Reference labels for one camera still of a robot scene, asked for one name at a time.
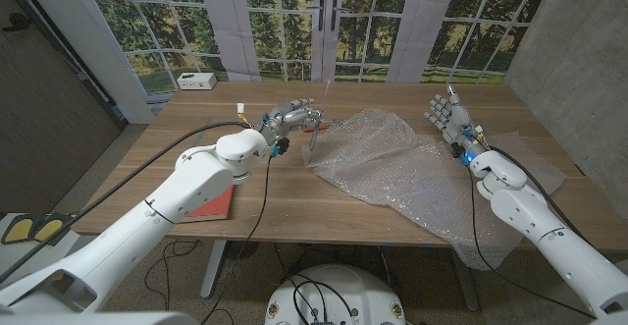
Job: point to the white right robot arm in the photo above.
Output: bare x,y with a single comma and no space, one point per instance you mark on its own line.
520,207

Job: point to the clear bubble wrap sheet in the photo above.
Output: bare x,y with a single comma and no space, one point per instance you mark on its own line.
382,163

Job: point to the printed window forest backdrop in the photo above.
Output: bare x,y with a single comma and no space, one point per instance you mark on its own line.
275,20

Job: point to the red notebook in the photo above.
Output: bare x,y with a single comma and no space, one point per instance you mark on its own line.
216,207

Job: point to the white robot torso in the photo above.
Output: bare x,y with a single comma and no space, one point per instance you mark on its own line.
363,290

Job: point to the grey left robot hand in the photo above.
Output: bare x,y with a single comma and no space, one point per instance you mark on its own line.
284,119

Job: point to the white table leg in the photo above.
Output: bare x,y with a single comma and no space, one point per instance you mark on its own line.
463,286
213,271

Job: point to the yellow black foot pedal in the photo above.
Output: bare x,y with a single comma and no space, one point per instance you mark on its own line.
18,229
51,229

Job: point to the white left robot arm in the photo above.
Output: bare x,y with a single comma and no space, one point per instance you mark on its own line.
196,187

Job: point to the white power strip box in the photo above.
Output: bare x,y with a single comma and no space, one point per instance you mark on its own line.
196,81

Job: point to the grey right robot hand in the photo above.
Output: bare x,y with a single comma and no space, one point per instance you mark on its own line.
458,121

